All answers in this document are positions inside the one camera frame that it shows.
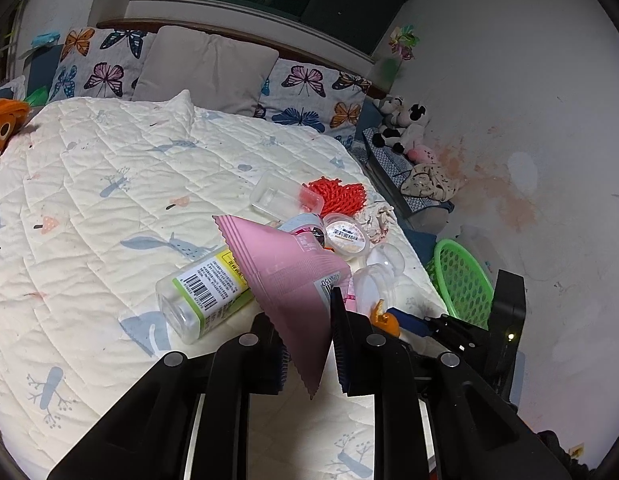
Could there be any clear bottle green label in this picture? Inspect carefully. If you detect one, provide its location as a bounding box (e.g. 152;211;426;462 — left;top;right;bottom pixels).
155;246;254;344

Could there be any pink snack wrapper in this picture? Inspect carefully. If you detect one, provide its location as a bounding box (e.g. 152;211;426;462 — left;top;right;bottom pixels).
214;214;351;396

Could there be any clear plastic lid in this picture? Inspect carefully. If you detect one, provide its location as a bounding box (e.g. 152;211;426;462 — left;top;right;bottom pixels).
353;243;405;315

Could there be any round clear lidded cup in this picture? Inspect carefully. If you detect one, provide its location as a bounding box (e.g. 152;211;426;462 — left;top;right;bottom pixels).
323;212;370;261

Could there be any clear plastic tray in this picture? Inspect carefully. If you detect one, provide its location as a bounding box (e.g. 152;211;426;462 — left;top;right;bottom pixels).
250;172;325;221

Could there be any green plastic basket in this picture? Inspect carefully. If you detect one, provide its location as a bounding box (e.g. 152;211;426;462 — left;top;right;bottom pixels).
425;240;494;330

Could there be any patterned beige cloth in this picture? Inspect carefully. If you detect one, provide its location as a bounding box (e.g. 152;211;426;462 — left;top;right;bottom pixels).
399;164;459;202

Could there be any white quilted blanket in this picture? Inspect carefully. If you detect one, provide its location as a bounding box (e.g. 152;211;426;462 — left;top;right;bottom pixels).
0;89;449;480

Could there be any pink plush toy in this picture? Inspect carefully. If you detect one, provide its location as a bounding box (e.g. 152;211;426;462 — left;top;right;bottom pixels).
406;144;439;165

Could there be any black white plush cow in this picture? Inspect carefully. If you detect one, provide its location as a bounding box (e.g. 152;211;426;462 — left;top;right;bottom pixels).
372;96;430;158

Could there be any right butterfly pillow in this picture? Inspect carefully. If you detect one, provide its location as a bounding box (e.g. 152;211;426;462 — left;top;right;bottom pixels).
254;58;371;150

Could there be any butterfly pillow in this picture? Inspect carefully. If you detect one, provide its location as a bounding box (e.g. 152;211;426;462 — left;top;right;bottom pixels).
254;58;371;150
48;27;156;102

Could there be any grey pillow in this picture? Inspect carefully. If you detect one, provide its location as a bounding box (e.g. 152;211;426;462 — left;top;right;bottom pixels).
132;26;279;116

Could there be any colourful pinwheel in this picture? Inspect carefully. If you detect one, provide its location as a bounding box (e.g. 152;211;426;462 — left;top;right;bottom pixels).
389;24;420;62

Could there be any left butterfly pillow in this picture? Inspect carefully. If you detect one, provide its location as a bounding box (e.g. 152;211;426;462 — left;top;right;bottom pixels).
48;27;156;102

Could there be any orange plush toy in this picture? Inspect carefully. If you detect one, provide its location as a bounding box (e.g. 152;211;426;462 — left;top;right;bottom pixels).
0;99;30;155

